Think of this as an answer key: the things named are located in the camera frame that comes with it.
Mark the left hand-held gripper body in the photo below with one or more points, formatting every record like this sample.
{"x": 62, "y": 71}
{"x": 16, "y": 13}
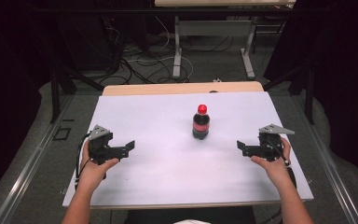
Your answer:
{"x": 101, "y": 149}

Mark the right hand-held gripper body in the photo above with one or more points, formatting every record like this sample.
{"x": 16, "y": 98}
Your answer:
{"x": 270, "y": 146}

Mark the dark soda bottle red label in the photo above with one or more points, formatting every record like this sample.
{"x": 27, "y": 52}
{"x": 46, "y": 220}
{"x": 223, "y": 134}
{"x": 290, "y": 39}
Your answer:
{"x": 200, "y": 126}

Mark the red bottle cap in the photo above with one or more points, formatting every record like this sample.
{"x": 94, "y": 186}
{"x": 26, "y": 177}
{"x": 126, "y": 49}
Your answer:
{"x": 202, "y": 109}

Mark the person's right hand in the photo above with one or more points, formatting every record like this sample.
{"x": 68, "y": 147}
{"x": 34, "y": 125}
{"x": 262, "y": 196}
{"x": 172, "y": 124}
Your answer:
{"x": 276, "y": 171}

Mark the person's left hand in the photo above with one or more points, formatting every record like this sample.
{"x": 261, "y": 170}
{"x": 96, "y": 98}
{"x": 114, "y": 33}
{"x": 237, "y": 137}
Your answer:
{"x": 93, "y": 174}

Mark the black metal stand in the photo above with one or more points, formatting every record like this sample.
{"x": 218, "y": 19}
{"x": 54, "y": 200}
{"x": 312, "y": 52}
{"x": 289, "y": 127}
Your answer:
{"x": 308, "y": 93}
{"x": 55, "y": 99}

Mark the wooden table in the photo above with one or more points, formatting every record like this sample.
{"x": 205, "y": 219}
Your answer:
{"x": 167, "y": 88}

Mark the person's dark trousers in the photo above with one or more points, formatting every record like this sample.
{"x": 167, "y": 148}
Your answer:
{"x": 155, "y": 216}

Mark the person's white shirt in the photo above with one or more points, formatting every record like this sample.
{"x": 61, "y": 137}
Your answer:
{"x": 192, "y": 221}

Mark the dark curtain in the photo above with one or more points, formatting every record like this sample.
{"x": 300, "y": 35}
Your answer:
{"x": 348, "y": 77}
{"x": 6, "y": 77}

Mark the white-legged desk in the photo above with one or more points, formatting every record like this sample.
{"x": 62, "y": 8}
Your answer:
{"x": 213, "y": 28}

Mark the aluminium floor rail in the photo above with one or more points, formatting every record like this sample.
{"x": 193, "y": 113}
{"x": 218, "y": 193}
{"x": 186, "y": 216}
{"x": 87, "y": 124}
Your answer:
{"x": 28, "y": 168}
{"x": 329, "y": 168}

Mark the black horizontal frame bar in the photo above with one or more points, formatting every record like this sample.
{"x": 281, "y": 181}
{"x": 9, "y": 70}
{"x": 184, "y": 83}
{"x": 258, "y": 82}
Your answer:
{"x": 136, "y": 10}

